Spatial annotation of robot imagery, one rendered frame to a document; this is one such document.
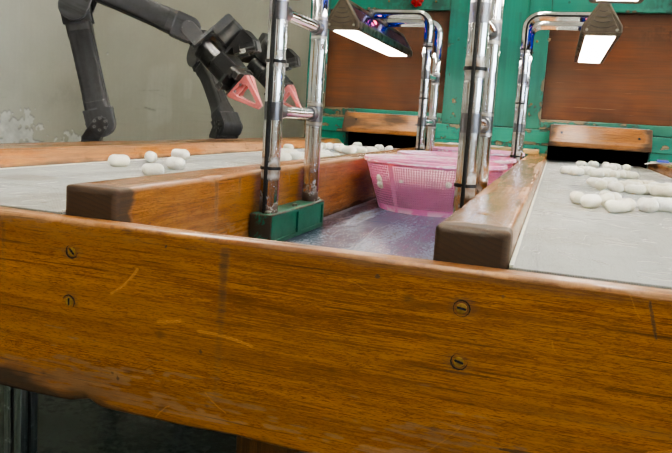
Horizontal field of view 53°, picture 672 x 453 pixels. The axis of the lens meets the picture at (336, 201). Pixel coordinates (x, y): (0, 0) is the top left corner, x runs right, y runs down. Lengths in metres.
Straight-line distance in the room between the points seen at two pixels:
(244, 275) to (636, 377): 0.28
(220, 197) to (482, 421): 0.40
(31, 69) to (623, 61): 2.76
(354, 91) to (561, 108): 0.69
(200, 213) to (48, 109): 3.18
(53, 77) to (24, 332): 3.29
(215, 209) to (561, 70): 1.71
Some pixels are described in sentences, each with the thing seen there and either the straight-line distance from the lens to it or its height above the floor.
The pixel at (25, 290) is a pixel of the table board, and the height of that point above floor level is 0.67.
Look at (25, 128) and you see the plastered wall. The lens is 3.78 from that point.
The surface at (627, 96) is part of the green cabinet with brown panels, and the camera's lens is 2.32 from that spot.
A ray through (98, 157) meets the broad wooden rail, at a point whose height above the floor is 0.75.
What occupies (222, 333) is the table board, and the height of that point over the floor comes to 0.66.
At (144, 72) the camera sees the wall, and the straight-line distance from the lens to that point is 3.87.
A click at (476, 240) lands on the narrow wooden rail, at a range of 0.50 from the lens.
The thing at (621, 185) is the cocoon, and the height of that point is 0.75.
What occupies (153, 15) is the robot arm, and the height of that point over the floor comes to 1.04.
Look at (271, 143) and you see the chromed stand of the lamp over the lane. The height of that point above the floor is 0.80.
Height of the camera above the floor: 0.84
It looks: 7 degrees down
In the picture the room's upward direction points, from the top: 4 degrees clockwise
